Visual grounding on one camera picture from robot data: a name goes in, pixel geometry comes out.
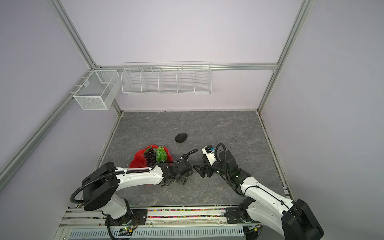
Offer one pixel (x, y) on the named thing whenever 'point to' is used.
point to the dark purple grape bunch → (150, 154)
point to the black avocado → (181, 137)
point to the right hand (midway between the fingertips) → (199, 161)
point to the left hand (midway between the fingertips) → (181, 174)
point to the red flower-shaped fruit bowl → (139, 160)
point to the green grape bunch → (161, 155)
